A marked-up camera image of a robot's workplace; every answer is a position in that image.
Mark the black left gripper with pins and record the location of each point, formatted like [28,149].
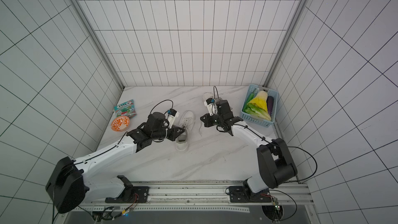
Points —
[174,135]

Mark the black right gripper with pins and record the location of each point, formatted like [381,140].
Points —
[213,120]

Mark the white sneaker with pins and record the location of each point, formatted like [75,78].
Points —
[206,96]
[187,122]

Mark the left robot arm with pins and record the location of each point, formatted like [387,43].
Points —
[85,179]

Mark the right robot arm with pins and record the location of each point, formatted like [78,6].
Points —
[275,162]

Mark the green lettuce toy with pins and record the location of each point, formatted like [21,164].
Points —
[256,111]

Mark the green chili pepper toy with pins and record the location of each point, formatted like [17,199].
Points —
[251,96]

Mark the green snack packet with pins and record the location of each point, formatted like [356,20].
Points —
[125,109]

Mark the orange patterned bowl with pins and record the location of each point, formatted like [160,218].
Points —
[120,123]

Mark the purple eggplant toy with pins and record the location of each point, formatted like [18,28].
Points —
[270,105]

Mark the light blue plastic basket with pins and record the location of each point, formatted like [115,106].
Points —
[255,119]

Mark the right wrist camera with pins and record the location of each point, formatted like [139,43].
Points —
[211,106]

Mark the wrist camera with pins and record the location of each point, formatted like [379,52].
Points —
[211,106]
[172,115]

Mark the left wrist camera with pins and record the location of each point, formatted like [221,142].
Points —
[172,115]

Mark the aluminium mounting rail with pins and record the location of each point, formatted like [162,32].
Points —
[200,196]

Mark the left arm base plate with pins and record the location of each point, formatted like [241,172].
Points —
[131,194]

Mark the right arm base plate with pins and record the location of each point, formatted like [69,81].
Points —
[242,194]

